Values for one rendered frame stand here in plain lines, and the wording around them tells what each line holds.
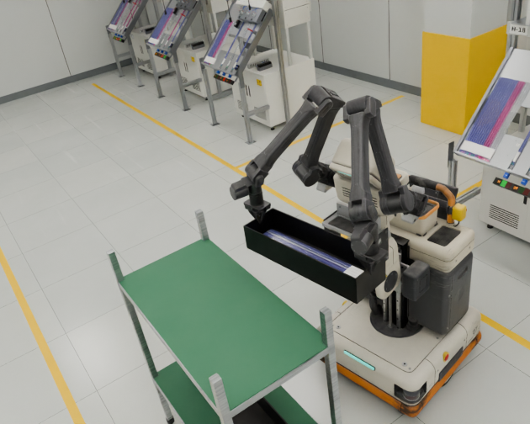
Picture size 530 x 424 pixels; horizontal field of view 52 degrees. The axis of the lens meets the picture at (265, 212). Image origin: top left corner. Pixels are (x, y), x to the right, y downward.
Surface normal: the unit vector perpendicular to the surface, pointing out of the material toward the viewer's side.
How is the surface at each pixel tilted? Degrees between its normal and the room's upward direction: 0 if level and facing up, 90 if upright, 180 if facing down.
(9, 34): 90
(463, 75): 90
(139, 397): 0
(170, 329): 0
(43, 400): 0
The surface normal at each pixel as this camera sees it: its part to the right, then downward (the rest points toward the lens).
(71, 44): 0.56, 0.37
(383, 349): -0.14, -0.84
